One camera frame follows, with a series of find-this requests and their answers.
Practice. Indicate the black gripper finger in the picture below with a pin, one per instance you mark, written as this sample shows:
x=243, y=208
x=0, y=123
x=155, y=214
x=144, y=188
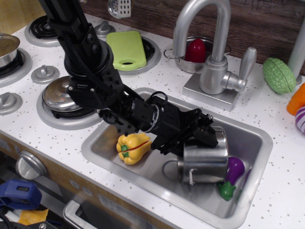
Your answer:
x=205, y=134

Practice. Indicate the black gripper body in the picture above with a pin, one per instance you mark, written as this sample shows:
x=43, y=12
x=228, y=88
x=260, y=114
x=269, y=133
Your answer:
x=172, y=127

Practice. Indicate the stainless steel pot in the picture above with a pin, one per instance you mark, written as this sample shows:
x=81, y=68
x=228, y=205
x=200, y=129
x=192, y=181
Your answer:
x=204, y=164

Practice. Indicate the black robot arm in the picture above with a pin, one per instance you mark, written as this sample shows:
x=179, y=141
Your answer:
x=97, y=85

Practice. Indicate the silver sink basin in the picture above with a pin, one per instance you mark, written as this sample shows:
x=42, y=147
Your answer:
x=158, y=173

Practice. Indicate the steel pot lid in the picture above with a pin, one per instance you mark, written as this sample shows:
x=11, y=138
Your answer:
x=56, y=97

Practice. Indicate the steel pot on burner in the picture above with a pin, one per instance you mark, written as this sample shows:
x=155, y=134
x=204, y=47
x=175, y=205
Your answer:
x=8, y=49

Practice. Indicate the purple toy eggplant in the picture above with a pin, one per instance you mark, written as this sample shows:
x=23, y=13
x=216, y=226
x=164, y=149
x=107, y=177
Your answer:
x=234, y=172

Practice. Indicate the yellow toy bell pepper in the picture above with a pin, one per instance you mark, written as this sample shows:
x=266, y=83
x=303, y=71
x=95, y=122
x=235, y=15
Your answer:
x=132, y=148

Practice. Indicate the silver toy faucet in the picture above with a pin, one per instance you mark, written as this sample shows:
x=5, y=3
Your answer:
x=215, y=85

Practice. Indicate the small steel bowl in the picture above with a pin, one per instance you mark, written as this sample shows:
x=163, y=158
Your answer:
x=191, y=67

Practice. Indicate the red toy vegetable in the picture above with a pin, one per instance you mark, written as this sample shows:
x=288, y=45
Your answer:
x=196, y=51

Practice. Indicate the green toy cutting board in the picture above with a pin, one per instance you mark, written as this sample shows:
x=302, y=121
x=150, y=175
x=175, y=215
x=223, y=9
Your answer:
x=128, y=51

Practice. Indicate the front right stove burner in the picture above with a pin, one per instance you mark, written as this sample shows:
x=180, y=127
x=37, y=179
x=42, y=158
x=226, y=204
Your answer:
x=75, y=120

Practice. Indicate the green bumpy toy vegetable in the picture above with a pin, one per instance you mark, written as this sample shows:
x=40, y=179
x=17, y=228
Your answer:
x=278, y=76

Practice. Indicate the purple striped toy vegetable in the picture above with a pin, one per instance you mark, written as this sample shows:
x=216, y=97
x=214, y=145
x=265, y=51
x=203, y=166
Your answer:
x=300, y=119

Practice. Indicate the orange toy vegetable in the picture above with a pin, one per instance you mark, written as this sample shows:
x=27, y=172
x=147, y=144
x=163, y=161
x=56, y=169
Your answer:
x=297, y=100

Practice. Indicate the grey vertical pole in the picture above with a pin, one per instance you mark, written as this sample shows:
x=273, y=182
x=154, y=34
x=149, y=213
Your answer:
x=297, y=57

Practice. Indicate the grey stove knob back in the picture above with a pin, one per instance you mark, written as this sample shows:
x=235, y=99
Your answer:
x=103, y=29

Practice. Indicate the silver slotted utensil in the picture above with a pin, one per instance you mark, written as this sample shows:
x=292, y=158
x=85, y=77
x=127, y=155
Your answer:
x=120, y=8

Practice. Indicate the grey stove knob centre-left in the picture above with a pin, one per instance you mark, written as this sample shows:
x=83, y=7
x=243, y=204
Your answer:
x=45, y=74

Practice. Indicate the grey oven dial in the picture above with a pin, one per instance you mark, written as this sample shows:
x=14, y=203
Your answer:
x=29, y=167

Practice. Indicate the back left stove burner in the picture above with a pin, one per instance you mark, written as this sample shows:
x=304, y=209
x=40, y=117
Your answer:
x=39, y=33

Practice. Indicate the grey stove knob front-left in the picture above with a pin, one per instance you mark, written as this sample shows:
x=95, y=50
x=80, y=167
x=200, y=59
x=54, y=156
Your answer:
x=9, y=103

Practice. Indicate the front left stove burner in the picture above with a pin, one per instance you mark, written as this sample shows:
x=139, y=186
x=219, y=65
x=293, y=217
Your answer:
x=19, y=72

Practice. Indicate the blue clamp tool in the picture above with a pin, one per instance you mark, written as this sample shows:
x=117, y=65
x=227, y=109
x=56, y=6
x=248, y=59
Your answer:
x=18, y=194

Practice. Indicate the yellow cloth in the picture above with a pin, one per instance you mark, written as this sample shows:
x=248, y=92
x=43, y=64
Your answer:
x=28, y=217

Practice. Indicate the grey oven door handle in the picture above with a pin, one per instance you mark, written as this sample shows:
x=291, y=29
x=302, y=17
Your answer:
x=87, y=216

